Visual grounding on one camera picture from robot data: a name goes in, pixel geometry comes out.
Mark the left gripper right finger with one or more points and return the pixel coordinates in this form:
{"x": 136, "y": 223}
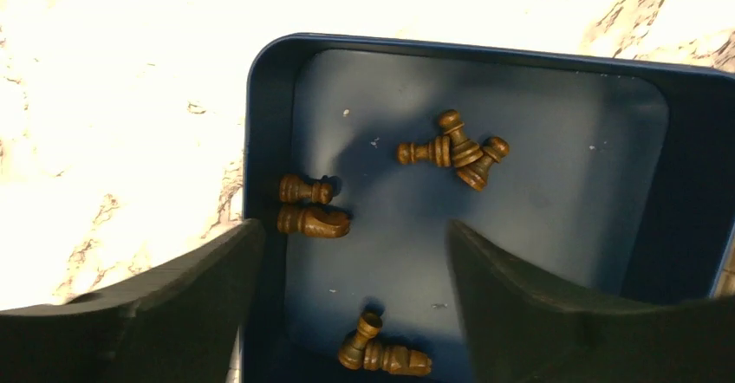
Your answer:
{"x": 524, "y": 324}

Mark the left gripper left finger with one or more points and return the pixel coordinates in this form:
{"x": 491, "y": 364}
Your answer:
{"x": 173, "y": 323}

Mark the dark wooden rook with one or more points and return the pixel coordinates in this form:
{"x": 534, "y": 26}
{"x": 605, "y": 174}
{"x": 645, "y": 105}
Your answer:
{"x": 396, "y": 359}

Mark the dark wooden pawn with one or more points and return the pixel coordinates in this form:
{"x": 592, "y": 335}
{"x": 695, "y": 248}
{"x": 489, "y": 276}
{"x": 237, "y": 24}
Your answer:
{"x": 436, "y": 151}
{"x": 464, "y": 151}
{"x": 476, "y": 173}
{"x": 293, "y": 189}

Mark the dark wooden piece at edge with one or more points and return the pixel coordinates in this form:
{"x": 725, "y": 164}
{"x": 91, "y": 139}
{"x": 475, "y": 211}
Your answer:
{"x": 352, "y": 351}

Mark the dark wooden knight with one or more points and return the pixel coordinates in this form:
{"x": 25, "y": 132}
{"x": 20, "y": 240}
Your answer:
{"x": 312, "y": 221}

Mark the blue square tin tray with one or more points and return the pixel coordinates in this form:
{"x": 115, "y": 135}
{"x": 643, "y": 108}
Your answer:
{"x": 619, "y": 178}

